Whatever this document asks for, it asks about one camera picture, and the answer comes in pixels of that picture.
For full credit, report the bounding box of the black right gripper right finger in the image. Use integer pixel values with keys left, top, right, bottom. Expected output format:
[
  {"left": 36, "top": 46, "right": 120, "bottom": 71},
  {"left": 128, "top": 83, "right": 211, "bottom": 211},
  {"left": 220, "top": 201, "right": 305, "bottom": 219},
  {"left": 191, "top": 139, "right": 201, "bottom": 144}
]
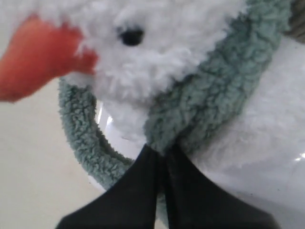
[{"left": 163, "top": 146, "right": 279, "bottom": 229}]

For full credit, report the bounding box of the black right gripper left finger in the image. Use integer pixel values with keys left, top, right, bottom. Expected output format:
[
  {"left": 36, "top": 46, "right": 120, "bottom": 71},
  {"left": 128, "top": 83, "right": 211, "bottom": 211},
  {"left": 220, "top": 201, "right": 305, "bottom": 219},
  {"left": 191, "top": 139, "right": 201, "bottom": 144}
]
[{"left": 57, "top": 146, "right": 159, "bottom": 229}]

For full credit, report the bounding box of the green knitted scarf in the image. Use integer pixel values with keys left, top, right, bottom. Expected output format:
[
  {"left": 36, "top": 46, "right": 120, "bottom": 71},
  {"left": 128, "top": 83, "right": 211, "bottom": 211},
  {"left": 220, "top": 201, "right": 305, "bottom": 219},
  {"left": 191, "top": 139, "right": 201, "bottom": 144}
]
[{"left": 39, "top": 0, "right": 305, "bottom": 229}]

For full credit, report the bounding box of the white plush snowman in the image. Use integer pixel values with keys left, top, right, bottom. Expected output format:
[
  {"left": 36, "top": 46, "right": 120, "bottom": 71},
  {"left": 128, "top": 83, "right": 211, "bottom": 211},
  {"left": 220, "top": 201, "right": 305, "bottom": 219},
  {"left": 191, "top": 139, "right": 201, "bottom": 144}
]
[{"left": 0, "top": 0, "right": 305, "bottom": 177}]

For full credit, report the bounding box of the white plastic tray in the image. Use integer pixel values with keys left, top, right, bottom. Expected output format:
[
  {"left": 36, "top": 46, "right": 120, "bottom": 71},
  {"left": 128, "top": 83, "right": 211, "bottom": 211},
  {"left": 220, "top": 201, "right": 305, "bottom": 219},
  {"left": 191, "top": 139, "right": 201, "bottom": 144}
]
[{"left": 88, "top": 100, "right": 305, "bottom": 229}]

